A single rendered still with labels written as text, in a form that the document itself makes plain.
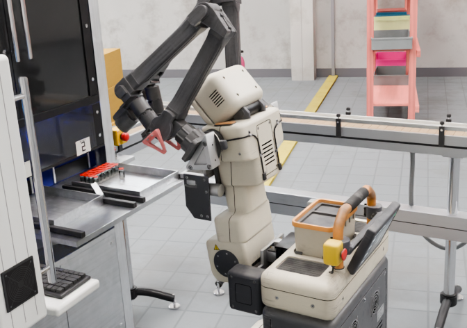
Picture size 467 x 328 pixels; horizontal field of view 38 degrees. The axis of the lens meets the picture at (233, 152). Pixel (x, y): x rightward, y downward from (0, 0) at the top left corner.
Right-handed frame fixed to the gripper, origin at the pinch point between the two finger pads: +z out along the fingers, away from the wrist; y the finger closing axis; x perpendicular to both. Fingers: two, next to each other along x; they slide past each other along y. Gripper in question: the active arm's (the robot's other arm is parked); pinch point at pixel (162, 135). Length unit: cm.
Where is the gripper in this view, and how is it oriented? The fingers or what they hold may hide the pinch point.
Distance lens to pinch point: 269.4
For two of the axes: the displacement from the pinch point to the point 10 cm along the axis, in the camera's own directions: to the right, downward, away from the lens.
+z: 1.9, 9.6, 2.2
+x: -4.9, 2.8, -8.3
